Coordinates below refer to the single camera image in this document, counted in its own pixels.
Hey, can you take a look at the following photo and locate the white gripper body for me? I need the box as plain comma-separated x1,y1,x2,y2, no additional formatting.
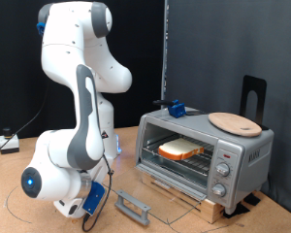
52,195,89,218

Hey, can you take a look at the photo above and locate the glass oven door with handle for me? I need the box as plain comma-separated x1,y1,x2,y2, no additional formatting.
103,163,208,226

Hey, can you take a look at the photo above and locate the toy bread slice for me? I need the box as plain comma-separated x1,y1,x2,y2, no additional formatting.
157,138,206,161

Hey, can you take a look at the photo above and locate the black spatula with blue block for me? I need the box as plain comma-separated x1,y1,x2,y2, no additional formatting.
152,99,208,119

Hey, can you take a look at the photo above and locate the silver oven knob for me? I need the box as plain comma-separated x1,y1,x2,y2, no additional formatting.
215,161,232,178
210,183,227,198

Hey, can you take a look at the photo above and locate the silver toaster oven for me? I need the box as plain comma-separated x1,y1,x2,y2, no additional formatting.
134,107,275,215

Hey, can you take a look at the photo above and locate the white emergency stop box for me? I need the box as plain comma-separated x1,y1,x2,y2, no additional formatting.
0,127,20,154

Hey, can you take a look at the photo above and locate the black backdrop curtain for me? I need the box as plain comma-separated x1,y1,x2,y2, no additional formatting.
0,0,166,141

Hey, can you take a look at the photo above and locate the wooden slatted block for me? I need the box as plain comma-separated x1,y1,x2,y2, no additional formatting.
142,171,226,224

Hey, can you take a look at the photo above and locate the black foam pad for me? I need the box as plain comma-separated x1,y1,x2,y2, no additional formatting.
222,203,251,219
243,192,262,207

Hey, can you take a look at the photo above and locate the small round wooden board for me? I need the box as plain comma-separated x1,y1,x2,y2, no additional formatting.
208,112,263,138

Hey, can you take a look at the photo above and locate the black metal bookend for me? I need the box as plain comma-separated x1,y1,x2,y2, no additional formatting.
240,75,270,131

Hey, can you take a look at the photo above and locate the grey backdrop curtain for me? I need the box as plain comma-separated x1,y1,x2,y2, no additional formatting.
166,0,291,219

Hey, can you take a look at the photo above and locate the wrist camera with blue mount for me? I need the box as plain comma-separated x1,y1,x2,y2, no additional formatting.
81,181,107,216

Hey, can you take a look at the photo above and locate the blue cable clip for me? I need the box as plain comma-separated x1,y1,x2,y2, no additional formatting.
36,21,47,36

